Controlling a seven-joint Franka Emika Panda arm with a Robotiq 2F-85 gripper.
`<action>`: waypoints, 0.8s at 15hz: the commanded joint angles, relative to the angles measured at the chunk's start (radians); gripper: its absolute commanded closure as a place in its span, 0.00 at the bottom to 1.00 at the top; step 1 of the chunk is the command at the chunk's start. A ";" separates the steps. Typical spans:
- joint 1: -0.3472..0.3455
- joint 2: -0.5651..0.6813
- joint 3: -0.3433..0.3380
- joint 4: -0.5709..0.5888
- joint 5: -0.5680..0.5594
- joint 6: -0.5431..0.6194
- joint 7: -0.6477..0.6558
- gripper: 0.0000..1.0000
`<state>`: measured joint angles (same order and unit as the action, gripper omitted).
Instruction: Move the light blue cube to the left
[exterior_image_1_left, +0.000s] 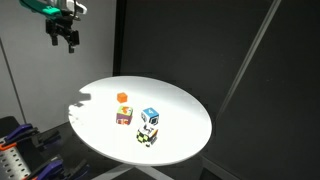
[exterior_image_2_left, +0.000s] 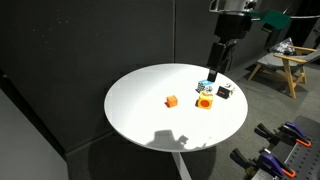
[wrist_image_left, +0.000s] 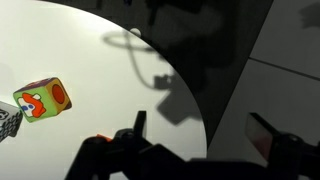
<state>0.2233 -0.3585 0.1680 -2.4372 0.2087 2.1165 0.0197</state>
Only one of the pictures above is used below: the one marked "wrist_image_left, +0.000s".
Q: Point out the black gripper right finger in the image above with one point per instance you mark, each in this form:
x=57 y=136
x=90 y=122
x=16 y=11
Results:
x=261 y=135

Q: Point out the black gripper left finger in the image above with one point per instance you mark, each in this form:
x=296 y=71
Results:
x=140 y=121

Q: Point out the blue cube with number four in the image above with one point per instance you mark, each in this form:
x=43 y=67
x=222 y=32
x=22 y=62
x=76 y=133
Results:
x=8 y=121

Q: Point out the green cube with orange house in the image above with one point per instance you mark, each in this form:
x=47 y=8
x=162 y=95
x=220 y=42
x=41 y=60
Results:
x=41 y=100

